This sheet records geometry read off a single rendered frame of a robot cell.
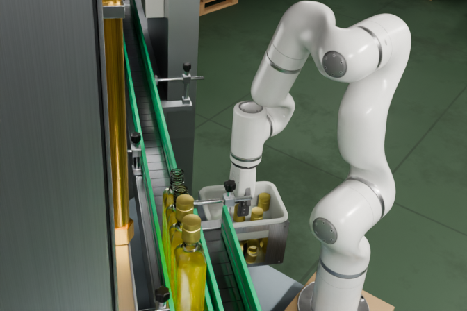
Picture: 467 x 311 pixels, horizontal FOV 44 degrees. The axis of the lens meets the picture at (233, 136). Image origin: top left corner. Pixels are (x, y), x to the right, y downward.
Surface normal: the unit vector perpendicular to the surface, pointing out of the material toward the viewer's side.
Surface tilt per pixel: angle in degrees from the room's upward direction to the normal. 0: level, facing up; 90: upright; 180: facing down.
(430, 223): 0
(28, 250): 90
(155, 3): 90
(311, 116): 0
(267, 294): 0
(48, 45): 90
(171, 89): 90
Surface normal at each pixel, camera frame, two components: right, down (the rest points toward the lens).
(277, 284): 0.07, -0.83
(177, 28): 0.23, 0.55
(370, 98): -0.14, -0.25
